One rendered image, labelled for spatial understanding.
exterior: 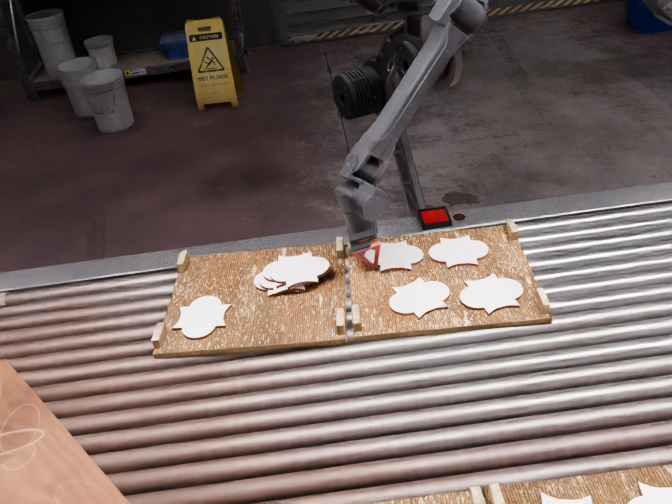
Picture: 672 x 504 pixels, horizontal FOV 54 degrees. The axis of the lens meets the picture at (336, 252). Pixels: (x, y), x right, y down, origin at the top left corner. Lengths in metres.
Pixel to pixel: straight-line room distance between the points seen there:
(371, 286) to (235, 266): 0.35
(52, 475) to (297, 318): 0.58
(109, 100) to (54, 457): 3.94
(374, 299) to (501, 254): 0.33
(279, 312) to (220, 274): 0.22
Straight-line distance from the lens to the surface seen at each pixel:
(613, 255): 1.67
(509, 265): 1.57
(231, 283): 1.59
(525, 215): 1.78
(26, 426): 1.28
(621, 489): 1.18
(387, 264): 1.55
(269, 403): 1.33
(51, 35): 5.93
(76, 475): 1.17
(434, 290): 1.48
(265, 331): 1.44
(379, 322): 1.42
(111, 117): 5.01
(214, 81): 4.99
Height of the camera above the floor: 1.88
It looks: 35 degrees down
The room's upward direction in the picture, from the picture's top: 7 degrees counter-clockwise
